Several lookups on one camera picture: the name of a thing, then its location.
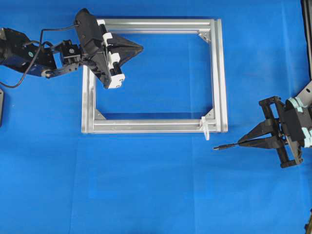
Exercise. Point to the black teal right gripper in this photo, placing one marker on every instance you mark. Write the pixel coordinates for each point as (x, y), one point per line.
(287, 128)

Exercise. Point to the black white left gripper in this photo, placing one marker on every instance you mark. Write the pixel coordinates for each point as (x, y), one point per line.
(96, 54)

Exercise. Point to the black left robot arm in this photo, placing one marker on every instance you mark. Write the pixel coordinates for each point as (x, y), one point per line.
(40, 58)

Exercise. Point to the white zip tie loop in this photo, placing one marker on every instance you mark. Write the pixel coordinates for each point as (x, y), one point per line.
(204, 127)

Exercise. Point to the black plate at left edge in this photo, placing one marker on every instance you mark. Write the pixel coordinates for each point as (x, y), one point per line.
(1, 105)

